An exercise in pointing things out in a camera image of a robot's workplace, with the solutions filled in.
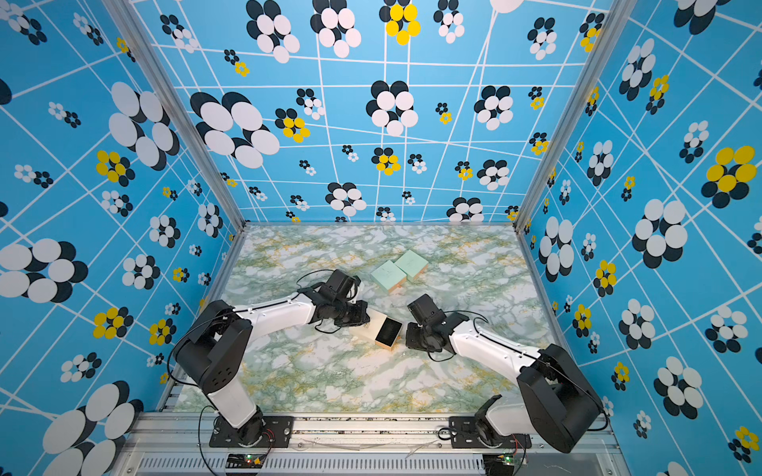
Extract cream drawer jewelry box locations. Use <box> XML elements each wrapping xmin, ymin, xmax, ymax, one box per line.
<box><xmin>350</xmin><ymin>309</ymin><xmax>403</xmax><ymax>350</ymax></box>

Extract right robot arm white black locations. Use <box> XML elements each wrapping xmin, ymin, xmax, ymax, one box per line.
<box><xmin>405</xmin><ymin>317</ymin><xmax>603</xmax><ymax>453</ymax></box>

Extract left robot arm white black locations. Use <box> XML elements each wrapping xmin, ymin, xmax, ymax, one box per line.
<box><xmin>174</xmin><ymin>290</ymin><xmax>370</xmax><ymax>430</ymax></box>

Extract mint jewelry box middle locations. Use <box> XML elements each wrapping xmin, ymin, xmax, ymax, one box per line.
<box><xmin>371</xmin><ymin>260</ymin><xmax>407</xmax><ymax>294</ymax></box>

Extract mint jewelry box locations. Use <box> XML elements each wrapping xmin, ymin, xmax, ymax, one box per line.
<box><xmin>394</xmin><ymin>250</ymin><xmax>429</xmax><ymax>281</ymax></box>
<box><xmin>371</xmin><ymin>260</ymin><xmax>407</xmax><ymax>294</ymax></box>

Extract mint jewelry box far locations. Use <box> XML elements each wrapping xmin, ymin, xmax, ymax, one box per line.
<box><xmin>394</xmin><ymin>250</ymin><xmax>429</xmax><ymax>281</ymax></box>

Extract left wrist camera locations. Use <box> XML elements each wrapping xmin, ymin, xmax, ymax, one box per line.
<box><xmin>319</xmin><ymin>270</ymin><xmax>361</xmax><ymax>301</ymax></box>

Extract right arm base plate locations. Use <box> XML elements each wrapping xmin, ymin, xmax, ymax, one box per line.
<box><xmin>446</xmin><ymin>416</ymin><xmax>532</xmax><ymax>451</ymax></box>

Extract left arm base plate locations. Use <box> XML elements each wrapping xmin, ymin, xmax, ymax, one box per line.
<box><xmin>208</xmin><ymin>416</ymin><xmax>295</xmax><ymax>449</ymax></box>

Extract aluminium front rail frame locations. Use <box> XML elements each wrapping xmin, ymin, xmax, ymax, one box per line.
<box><xmin>113</xmin><ymin>412</ymin><xmax>629</xmax><ymax>475</ymax></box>

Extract left aluminium corner post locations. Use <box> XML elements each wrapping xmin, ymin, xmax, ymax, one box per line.
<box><xmin>103</xmin><ymin>1</ymin><xmax>245</xmax><ymax>233</ymax></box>

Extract aluminium corner post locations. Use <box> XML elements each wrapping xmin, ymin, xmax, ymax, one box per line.
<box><xmin>103</xmin><ymin>1</ymin><xmax>245</xmax><ymax>233</ymax></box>
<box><xmin>516</xmin><ymin>0</ymin><xmax>637</xmax><ymax>232</ymax></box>

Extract right aluminium corner post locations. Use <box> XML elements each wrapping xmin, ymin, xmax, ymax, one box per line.
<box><xmin>516</xmin><ymin>0</ymin><xmax>637</xmax><ymax>232</ymax></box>

